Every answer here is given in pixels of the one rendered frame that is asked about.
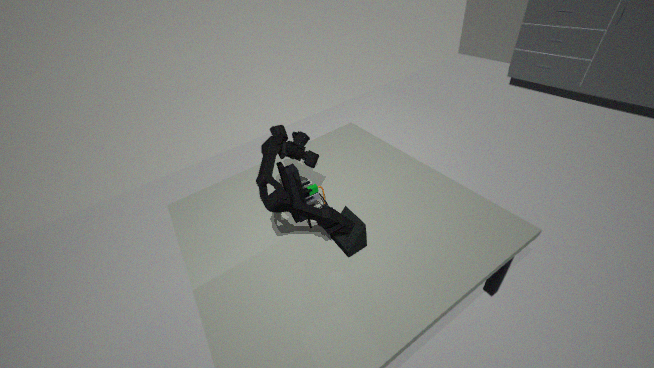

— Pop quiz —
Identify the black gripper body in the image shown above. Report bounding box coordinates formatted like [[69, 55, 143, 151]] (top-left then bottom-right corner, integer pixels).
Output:
[[289, 144, 319, 168]]

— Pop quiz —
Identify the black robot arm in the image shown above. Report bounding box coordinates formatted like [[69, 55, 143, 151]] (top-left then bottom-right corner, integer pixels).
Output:
[[256, 125, 355, 237]]

